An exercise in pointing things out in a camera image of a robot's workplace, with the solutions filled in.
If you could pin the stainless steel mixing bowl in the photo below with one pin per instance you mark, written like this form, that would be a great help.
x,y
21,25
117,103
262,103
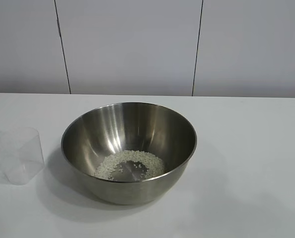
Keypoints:
x,y
137,129

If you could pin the white rice grains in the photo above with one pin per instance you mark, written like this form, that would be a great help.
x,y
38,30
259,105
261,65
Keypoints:
x,y
107,166

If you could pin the clear plastic measuring cup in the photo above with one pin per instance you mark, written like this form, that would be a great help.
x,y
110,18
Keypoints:
x,y
25,148

